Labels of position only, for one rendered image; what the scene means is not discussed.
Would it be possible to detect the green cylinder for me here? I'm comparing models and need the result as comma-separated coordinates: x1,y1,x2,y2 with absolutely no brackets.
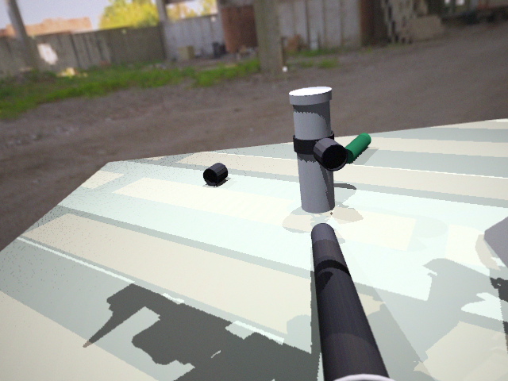
345,133,371,164

